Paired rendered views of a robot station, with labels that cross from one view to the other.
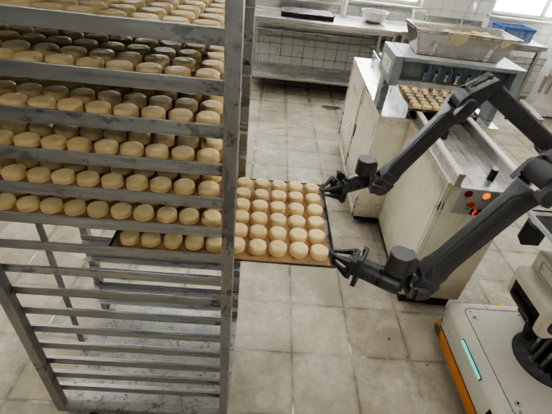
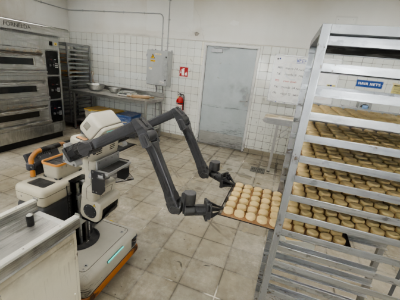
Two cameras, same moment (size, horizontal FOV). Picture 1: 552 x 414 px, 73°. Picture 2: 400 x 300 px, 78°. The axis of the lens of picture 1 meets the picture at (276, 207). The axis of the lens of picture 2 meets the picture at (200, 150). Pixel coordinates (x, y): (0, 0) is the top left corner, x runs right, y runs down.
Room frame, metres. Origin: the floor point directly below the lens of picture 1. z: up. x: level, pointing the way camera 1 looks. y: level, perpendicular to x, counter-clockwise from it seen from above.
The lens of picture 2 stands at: (2.15, 0.11, 1.64)
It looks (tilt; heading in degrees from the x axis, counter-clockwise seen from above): 19 degrees down; 201
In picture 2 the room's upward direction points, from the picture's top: 6 degrees clockwise
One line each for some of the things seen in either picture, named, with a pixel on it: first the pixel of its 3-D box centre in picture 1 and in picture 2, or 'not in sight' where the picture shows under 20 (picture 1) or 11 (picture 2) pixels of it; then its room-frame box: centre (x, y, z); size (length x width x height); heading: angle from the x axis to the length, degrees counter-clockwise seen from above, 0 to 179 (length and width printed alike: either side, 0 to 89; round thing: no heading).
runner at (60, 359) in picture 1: (136, 361); (311, 277); (0.68, 0.41, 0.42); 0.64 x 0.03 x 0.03; 94
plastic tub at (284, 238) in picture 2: not in sight; (295, 241); (-0.16, 0.35, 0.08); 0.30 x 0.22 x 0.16; 110
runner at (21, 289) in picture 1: (121, 292); (326, 231); (0.68, 0.41, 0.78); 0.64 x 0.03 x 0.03; 94
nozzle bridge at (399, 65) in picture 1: (441, 85); not in sight; (2.30, -0.90, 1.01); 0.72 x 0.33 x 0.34; 91
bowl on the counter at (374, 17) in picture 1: (374, 16); not in sight; (4.93, -0.88, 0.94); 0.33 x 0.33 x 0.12
